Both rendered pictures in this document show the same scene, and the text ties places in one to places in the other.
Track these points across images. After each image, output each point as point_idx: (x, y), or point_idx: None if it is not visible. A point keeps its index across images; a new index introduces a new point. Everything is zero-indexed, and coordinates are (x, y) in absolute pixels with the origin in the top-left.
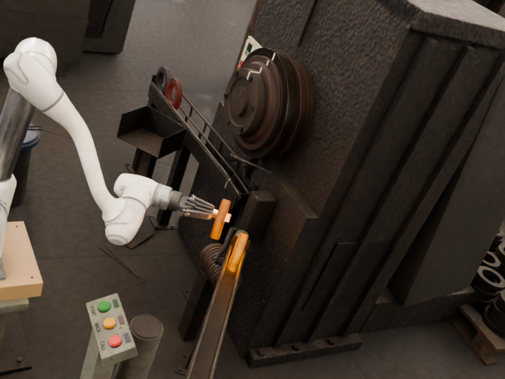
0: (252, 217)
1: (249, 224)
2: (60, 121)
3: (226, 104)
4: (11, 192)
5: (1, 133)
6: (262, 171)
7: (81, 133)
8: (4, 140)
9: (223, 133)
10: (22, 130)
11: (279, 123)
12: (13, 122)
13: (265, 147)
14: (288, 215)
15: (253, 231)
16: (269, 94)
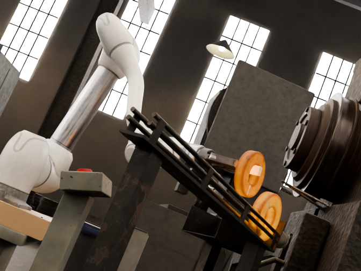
0: (298, 236)
1: (294, 246)
2: (122, 62)
3: (286, 154)
4: (63, 158)
5: (77, 100)
6: (320, 217)
7: (135, 74)
8: (77, 105)
9: (290, 232)
10: (93, 99)
11: (332, 130)
12: (89, 89)
13: (318, 162)
14: (342, 222)
15: (300, 261)
16: (324, 112)
